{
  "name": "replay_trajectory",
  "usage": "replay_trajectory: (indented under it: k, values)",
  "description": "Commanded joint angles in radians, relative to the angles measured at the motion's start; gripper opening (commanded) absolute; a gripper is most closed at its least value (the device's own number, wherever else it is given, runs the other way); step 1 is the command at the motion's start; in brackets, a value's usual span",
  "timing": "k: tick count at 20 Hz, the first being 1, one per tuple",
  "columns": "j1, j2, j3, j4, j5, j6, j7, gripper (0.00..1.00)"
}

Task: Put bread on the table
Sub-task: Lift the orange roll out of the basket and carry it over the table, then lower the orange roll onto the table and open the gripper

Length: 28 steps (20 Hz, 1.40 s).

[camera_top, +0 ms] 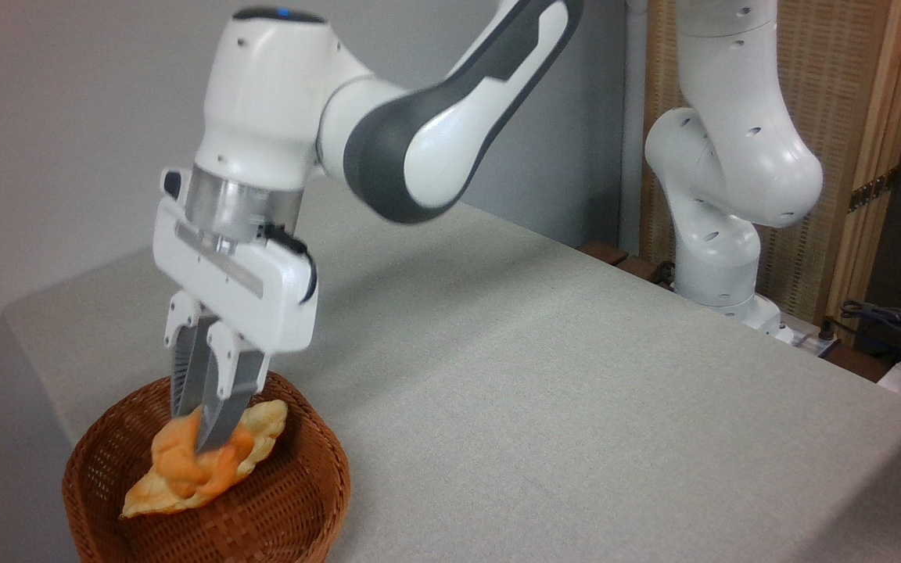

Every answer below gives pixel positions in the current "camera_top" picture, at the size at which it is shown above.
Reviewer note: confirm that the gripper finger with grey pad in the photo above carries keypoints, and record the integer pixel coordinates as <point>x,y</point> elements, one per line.
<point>188,367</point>
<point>231,391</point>

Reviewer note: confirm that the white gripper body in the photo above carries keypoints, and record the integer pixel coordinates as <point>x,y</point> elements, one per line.
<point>263,301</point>

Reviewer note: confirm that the metal screen hinge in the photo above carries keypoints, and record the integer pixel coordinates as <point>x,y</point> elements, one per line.
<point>873,189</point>

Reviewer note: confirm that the orange knotted bread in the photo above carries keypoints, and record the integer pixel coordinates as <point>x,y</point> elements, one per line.
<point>184,461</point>

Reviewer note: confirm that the wooden rattan folding screen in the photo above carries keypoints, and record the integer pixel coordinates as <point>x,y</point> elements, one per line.
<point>841,78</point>

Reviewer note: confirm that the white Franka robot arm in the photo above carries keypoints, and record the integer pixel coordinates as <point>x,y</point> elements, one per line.
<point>736,156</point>

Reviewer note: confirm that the brown wicker basket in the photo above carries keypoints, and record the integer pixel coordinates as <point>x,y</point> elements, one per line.
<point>294,500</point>

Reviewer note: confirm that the pale croissant bread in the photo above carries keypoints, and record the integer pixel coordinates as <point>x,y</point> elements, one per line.
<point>267,426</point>

